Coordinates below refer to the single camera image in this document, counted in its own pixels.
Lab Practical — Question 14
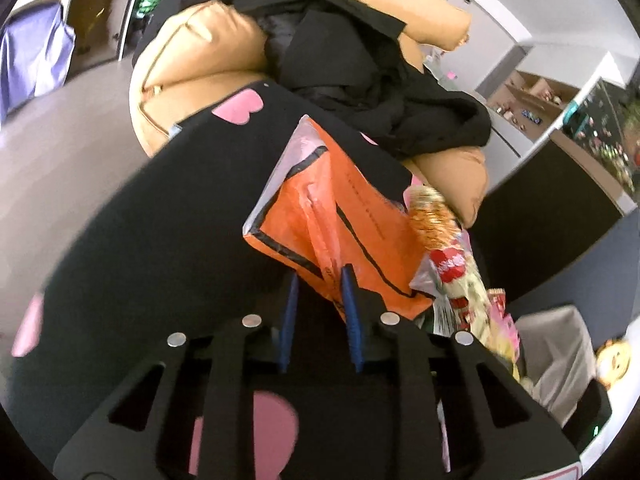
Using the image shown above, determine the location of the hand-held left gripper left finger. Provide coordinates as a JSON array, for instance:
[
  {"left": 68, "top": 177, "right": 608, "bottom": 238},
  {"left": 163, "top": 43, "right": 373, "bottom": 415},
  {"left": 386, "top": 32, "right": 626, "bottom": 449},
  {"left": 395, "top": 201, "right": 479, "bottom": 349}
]
[{"left": 52, "top": 272, "right": 301, "bottom": 480}]

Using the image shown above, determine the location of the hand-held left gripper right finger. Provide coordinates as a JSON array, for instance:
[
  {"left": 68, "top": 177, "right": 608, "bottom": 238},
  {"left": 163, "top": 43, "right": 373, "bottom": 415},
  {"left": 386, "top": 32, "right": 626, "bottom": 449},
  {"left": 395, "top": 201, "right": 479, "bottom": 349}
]
[{"left": 340, "top": 264, "right": 581, "bottom": 480}]

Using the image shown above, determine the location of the trash bin with white liner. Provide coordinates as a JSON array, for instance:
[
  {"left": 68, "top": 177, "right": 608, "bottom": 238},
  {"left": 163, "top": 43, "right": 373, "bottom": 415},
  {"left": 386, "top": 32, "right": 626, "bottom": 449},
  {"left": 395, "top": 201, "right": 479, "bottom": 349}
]
[{"left": 515, "top": 305, "right": 598, "bottom": 427}]

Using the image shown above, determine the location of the orange plastic bag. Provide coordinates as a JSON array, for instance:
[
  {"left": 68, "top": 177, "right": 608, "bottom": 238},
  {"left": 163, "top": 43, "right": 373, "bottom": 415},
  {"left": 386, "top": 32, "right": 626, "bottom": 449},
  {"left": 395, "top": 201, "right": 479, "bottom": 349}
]
[{"left": 242, "top": 115, "right": 436, "bottom": 323}]

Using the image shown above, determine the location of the yellow plush toy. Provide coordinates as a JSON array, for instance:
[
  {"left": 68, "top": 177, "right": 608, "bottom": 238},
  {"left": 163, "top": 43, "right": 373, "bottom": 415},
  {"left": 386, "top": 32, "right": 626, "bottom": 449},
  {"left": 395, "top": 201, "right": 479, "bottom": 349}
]
[{"left": 595, "top": 337, "right": 633, "bottom": 391}]

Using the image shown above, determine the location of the yellow snack packet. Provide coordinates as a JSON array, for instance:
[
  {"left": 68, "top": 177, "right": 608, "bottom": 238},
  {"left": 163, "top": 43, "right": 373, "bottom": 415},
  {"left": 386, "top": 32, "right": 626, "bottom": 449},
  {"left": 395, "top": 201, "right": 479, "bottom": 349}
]
[{"left": 407, "top": 185, "right": 488, "bottom": 341}]

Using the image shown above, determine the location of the black blanket with pink print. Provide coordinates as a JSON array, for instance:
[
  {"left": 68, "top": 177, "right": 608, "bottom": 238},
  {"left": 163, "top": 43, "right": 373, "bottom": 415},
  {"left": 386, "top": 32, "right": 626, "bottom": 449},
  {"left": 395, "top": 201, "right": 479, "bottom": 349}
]
[{"left": 5, "top": 82, "right": 521, "bottom": 480}]

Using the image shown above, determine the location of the black cabinet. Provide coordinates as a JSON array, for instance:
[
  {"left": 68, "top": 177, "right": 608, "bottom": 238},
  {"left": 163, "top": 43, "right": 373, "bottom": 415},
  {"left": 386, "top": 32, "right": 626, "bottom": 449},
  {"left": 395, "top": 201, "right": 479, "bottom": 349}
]
[{"left": 475, "top": 135, "right": 623, "bottom": 307}]

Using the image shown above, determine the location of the black jacket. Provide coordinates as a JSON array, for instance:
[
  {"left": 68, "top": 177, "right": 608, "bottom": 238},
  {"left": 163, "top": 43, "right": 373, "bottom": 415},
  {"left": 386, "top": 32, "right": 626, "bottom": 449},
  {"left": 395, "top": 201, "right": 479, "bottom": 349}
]
[{"left": 132, "top": 0, "right": 493, "bottom": 158}]

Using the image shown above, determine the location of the wooden shelf with figurines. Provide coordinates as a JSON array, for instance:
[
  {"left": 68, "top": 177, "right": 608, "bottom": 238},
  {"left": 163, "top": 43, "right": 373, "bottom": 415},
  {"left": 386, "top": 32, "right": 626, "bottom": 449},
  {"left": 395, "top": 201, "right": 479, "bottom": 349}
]
[{"left": 487, "top": 70, "right": 581, "bottom": 143}]

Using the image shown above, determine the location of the fish tank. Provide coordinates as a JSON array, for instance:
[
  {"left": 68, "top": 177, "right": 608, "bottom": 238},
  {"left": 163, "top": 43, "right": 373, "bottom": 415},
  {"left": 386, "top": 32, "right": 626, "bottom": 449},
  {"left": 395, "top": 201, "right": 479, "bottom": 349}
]
[{"left": 562, "top": 77, "right": 640, "bottom": 203}]

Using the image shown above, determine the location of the white wardrobe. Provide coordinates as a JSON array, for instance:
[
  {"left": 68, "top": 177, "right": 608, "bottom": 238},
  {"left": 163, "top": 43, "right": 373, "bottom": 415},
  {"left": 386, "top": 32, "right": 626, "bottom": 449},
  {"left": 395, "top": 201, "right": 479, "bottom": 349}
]
[{"left": 420, "top": 0, "right": 533, "bottom": 97}]

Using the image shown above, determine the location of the purple cloth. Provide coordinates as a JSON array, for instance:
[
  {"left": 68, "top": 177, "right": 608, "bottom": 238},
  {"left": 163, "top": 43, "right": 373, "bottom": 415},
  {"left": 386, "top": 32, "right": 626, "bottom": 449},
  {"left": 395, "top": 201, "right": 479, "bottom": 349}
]
[{"left": 0, "top": 2, "right": 77, "bottom": 122}]

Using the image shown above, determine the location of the wooden cabinet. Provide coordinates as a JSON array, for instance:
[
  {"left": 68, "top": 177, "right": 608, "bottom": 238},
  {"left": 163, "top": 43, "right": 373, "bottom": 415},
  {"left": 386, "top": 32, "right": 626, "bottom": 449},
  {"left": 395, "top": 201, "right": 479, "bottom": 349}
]
[{"left": 65, "top": 0, "right": 152, "bottom": 76}]

